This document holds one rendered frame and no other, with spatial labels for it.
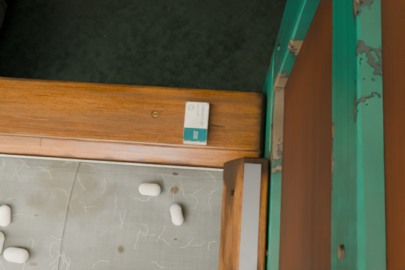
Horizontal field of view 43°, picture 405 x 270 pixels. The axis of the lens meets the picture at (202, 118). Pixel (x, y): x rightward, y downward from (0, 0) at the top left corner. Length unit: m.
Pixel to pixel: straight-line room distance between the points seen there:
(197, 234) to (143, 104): 0.21
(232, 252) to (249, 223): 0.04
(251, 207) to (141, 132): 0.22
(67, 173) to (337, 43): 0.57
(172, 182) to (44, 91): 0.24
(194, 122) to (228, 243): 0.18
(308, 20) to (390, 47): 0.24
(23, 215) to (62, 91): 0.19
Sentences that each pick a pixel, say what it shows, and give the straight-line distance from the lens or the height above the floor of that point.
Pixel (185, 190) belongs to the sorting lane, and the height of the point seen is 0.74.
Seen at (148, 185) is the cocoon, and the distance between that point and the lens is 0.76.
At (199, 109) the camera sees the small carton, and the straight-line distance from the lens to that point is 0.75.
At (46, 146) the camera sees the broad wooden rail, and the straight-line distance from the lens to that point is 0.81.
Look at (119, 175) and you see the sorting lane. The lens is 0.79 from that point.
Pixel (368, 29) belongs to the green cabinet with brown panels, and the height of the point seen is 1.27.
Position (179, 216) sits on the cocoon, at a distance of 0.76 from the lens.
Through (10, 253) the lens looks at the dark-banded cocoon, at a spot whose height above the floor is 0.76.
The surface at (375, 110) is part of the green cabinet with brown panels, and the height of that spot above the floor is 1.27.
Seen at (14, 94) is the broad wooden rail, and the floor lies 0.76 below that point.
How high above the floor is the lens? 1.51
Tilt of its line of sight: 75 degrees down
